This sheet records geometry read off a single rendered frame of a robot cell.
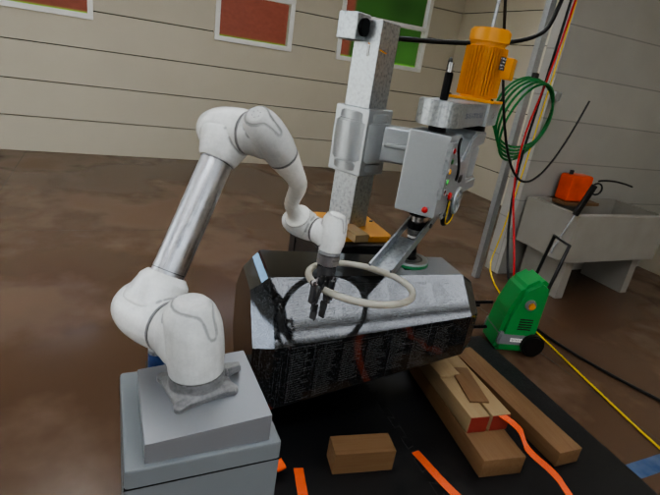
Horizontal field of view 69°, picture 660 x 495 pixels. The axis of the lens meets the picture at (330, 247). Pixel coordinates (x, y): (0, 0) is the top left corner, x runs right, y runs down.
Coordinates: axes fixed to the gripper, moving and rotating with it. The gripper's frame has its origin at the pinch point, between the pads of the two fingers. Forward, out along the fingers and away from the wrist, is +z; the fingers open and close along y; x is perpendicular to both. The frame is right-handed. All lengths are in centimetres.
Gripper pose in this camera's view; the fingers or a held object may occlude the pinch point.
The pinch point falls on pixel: (317, 310)
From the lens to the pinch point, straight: 196.5
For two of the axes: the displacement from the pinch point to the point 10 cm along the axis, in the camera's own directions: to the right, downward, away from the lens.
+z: -1.8, 9.4, 2.8
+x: -7.1, -3.2, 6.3
